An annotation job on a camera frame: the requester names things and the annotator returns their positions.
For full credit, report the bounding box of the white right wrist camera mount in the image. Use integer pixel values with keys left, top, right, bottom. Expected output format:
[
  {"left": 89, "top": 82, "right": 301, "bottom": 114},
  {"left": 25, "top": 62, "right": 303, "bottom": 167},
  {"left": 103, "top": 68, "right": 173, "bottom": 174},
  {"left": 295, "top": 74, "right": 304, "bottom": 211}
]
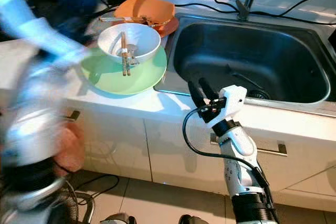
[{"left": 210, "top": 84, "right": 248, "bottom": 130}]

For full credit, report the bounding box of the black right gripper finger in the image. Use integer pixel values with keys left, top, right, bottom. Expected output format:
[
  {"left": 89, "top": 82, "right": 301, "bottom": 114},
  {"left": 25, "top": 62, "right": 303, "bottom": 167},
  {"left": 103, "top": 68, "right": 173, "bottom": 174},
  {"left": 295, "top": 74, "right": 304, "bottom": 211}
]
[
  {"left": 187, "top": 80, "right": 207, "bottom": 113},
  {"left": 198, "top": 78, "right": 221, "bottom": 105}
]

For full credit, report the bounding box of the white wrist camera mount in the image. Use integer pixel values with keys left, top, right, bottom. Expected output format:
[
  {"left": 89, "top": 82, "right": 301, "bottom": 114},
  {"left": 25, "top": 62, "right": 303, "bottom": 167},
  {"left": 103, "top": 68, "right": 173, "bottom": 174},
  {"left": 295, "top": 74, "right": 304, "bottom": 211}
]
[
  {"left": 210, "top": 84, "right": 248, "bottom": 130},
  {"left": 0, "top": 0, "right": 35, "bottom": 33}
]

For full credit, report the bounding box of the long metal drawer handle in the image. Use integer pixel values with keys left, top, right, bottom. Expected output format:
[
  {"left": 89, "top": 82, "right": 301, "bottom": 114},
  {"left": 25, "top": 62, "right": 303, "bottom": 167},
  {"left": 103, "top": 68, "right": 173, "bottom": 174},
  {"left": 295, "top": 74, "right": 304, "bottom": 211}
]
[{"left": 209, "top": 132, "right": 289, "bottom": 157}]

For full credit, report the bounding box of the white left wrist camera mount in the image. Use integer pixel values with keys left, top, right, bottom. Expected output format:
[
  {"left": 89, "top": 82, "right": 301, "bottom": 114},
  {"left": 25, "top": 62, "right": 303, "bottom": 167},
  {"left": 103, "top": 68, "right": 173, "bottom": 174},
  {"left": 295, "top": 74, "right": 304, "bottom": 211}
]
[{"left": 0, "top": 0, "right": 35, "bottom": 33}]

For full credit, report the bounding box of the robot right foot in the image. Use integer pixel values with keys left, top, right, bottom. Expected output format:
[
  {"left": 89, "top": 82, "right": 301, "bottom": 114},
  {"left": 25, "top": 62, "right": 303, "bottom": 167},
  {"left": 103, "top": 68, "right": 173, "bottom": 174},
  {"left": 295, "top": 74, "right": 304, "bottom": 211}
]
[{"left": 178, "top": 215, "right": 211, "bottom": 224}]

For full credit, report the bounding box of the brown wooden chopstick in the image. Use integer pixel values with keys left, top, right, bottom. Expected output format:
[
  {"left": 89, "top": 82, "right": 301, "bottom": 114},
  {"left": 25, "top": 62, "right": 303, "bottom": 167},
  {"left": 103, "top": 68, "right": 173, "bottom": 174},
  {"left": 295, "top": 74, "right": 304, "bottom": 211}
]
[
  {"left": 123, "top": 31, "right": 132, "bottom": 77},
  {"left": 120, "top": 31, "right": 128, "bottom": 77}
]

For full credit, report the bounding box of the green plate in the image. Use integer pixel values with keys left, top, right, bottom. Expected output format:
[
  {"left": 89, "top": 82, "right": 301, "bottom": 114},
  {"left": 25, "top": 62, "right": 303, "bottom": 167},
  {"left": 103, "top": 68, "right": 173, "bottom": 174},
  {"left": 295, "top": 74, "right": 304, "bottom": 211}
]
[{"left": 81, "top": 46, "right": 167, "bottom": 96}]

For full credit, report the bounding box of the white tipped wooden chopstick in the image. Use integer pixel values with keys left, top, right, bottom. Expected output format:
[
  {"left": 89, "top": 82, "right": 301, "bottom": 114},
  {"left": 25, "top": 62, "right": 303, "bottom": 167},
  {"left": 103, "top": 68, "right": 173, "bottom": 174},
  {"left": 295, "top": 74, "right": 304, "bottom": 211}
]
[{"left": 99, "top": 16, "right": 140, "bottom": 24}]

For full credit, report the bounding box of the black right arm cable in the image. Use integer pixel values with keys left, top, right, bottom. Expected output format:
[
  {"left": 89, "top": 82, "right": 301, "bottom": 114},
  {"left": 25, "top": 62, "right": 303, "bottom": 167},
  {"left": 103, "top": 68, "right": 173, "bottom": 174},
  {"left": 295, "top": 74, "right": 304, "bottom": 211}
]
[{"left": 182, "top": 106, "right": 274, "bottom": 193}]

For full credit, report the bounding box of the stainless steel sink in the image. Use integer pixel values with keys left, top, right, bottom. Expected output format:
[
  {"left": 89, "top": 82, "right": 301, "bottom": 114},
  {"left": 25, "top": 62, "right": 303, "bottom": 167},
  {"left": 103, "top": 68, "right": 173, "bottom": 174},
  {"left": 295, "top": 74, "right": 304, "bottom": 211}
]
[{"left": 157, "top": 13, "right": 336, "bottom": 117}]

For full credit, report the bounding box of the white bowl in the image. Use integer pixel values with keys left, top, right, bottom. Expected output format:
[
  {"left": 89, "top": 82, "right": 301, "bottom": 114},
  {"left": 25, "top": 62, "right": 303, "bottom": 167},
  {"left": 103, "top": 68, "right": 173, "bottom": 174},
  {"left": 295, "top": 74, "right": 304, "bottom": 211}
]
[{"left": 98, "top": 23, "right": 161, "bottom": 65}]

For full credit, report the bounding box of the black floor cable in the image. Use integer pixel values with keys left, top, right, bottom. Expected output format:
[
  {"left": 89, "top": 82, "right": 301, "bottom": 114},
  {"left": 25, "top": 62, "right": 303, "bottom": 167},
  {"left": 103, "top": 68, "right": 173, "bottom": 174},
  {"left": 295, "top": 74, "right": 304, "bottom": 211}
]
[{"left": 79, "top": 174, "right": 121, "bottom": 198}]

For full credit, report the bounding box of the orange bowl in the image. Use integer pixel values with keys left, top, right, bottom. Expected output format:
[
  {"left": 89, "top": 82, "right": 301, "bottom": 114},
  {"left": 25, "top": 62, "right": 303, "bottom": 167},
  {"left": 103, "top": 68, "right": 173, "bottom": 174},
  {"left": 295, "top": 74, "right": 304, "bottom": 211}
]
[{"left": 114, "top": 0, "right": 176, "bottom": 25}]

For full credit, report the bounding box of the red plastic bag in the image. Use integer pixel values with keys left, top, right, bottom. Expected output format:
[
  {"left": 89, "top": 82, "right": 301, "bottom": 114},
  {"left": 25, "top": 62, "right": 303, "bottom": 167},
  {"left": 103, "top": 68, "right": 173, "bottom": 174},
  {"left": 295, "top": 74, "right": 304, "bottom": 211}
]
[{"left": 52, "top": 122, "right": 87, "bottom": 177}]

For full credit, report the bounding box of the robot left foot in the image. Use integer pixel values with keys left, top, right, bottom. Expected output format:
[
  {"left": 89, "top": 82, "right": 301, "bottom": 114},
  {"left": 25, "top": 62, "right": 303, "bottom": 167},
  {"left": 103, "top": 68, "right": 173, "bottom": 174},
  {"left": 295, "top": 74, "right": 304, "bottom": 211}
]
[{"left": 101, "top": 212, "right": 137, "bottom": 224}]

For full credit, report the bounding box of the white kitchen cabinet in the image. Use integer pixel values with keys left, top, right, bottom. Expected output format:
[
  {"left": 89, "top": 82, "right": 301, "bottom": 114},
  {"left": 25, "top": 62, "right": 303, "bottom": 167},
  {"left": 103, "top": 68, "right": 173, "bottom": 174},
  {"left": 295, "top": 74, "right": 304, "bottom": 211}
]
[{"left": 0, "top": 90, "right": 336, "bottom": 211}]

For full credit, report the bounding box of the metal handle holding bag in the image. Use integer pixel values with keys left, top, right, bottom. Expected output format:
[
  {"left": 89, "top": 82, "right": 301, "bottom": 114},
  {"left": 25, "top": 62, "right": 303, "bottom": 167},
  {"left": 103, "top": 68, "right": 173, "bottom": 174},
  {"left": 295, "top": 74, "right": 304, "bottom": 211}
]
[{"left": 66, "top": 109, "right": 82, "bottom": 121}]

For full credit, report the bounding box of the orange plate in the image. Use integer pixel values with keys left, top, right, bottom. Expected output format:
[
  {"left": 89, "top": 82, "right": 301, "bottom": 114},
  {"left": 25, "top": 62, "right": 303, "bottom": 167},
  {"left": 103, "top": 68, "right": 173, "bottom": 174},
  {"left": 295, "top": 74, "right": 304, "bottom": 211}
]
[{"left": 152, "top": 17, "right": 180, "bottom": 38}]

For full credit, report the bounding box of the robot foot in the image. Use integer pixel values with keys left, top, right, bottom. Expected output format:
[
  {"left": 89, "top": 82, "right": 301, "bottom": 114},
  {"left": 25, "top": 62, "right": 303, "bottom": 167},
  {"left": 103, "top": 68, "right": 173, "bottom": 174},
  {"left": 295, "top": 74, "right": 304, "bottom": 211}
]
[
  {"left": 101, "top": 212, "right": 137, "bottom": 224},
  {"left": 178, "top": 215, "right": 211, "bottom": 224}
]

